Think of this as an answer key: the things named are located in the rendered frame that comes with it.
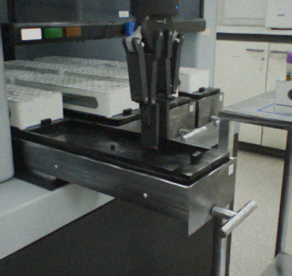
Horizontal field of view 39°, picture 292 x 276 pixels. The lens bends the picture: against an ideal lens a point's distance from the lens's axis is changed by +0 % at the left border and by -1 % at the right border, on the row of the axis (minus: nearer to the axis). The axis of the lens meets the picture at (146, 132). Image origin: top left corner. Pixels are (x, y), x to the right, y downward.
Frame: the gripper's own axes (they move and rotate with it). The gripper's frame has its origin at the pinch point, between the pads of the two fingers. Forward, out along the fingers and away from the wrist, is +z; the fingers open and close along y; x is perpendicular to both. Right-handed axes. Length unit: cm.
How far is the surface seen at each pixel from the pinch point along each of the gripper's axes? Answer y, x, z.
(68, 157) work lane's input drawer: 11.3, -8.4, 4.5
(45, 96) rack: 3.8, -21.9, -2.2
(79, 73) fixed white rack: -21.0, -38.6, -1.9
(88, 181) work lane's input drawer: 11.3, -4.2, 7.3
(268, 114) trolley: -25.4, 9.3, 2.4
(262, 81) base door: -224, -67, 30
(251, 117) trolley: -23.0, 6.9, 3.0
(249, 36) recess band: -229, -81, 1
